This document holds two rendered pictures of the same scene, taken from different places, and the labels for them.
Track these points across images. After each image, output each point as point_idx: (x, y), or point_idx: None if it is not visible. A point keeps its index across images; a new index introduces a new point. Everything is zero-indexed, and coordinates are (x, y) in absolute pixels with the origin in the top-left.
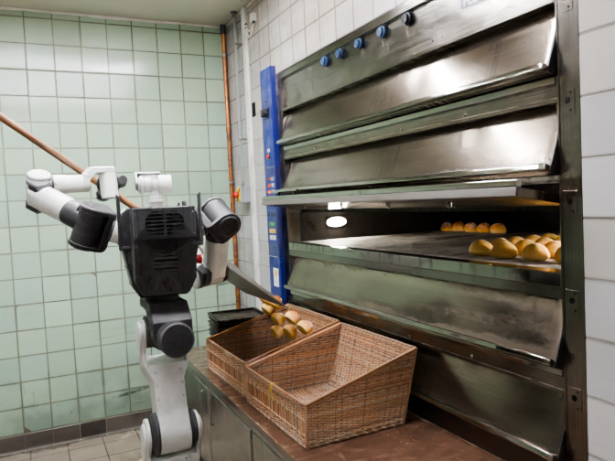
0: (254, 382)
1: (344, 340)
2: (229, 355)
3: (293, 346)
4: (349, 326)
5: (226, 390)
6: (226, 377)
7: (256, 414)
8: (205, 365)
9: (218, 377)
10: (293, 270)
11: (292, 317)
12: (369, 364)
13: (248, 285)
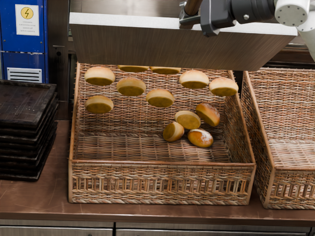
0: (302, 180)
1: (258, 87)
2: (190, 165)
3: (260, 116)
4: (265, 70)
5: (199, 212)
6: (168, 197)
7: (313, 213)
8: (50, 202)
9: (130, 205)
10: (76, 5)
11: (207, 80)
12: (314, 104)
13: (217, 55)
